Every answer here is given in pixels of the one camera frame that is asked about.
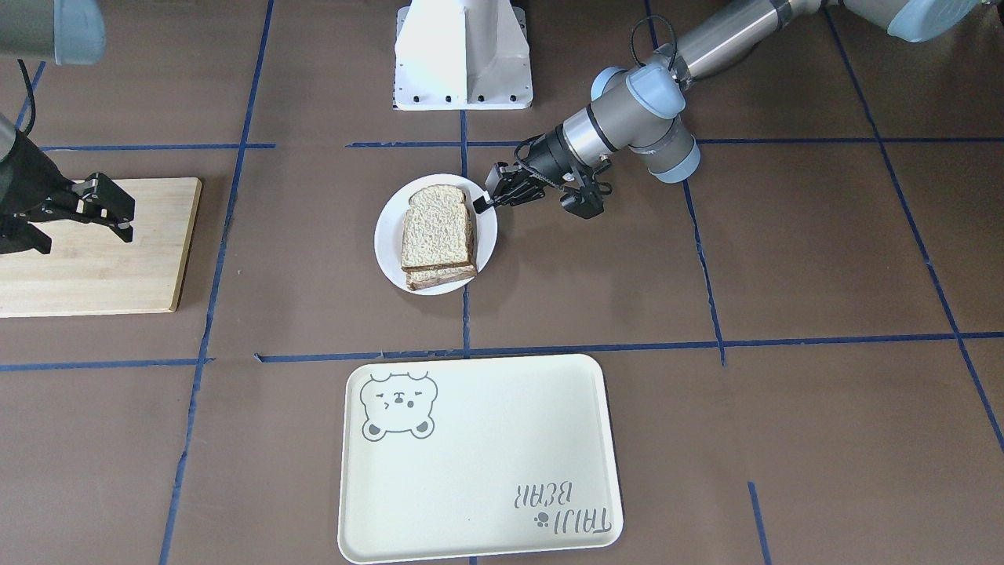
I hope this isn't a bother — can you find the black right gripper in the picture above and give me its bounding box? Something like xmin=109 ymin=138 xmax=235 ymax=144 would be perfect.
xmin=1 ymin=133 xmax=135 ymax=254

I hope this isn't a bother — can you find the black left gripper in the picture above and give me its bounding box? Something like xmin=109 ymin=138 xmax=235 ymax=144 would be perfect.
xmin=473 ymin=126 xmax=581 ymax=214

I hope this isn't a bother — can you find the bread slice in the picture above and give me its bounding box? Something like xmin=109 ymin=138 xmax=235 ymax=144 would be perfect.
xmin=401 ymin=184 xmax=475 ymax=272
xmin=406 ymin=264 xmax=478 ymax=292

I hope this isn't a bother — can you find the white round plate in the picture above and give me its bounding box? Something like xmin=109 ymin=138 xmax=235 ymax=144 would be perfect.
xmin=373 ymin=174 xmax=498 ymax=296

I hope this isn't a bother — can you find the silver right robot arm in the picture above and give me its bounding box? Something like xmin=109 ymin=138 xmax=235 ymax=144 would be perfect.
xmin=1 ymin=1 xmax=135 ymax=254

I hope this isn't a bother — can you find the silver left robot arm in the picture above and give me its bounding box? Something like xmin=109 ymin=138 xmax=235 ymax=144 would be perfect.
xmin=473 ymin=1 xmax=825 ymax=219

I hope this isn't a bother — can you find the bread slice on plate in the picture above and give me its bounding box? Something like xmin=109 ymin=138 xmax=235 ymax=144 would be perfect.
xmin=406 ymin=264 xmax=478 ymax=292

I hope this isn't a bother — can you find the wooden cutting board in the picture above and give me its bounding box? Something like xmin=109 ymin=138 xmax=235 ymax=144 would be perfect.
xmin=1 ymin=177 xmax=203 ymax=318

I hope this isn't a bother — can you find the cream bear tray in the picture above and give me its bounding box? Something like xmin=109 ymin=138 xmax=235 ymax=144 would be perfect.
xmin=337 ymin=354 xmax=624 ymax=564

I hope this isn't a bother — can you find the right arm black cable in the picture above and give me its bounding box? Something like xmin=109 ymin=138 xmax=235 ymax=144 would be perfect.
xmin=16 ymin=59 xmax=38 ymax=138

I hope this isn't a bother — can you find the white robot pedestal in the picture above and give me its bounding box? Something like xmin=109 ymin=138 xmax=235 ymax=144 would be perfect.
xmin=392 ymin=1 xmax=534 ymax=111

